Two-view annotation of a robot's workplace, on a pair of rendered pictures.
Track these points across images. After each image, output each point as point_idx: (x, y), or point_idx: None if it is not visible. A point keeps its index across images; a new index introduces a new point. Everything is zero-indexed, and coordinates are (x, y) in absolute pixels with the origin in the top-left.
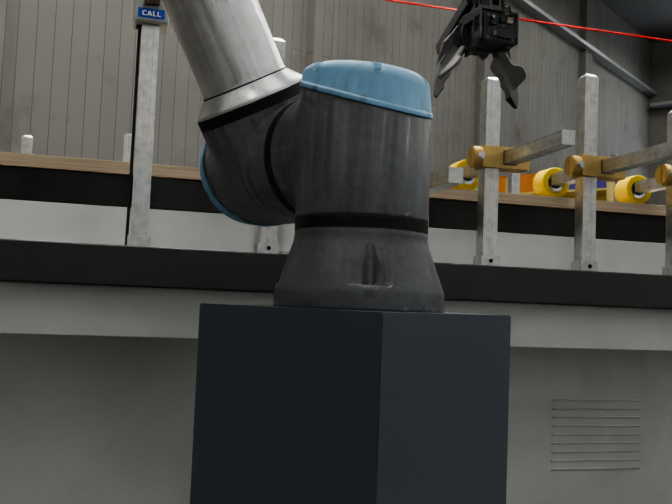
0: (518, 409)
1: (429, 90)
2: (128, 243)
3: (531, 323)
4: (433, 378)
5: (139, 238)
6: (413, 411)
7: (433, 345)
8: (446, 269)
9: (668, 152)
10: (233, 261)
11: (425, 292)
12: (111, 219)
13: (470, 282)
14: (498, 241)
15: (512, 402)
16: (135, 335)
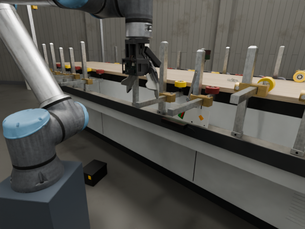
0: (272, 188)
1: (20, 128)
2: (131, 104)
3: (256, 165)
4: (9, 211)
5: (133, 103)
6: (3, 216)
7: (7, 204)
8: (212, 133)
9: None
10: (150, 114)
11: (18, 187)
12: (148, 91)
13: (222, 141)
14: (276, 118)
15: (270, 184)
16: (136, 126)
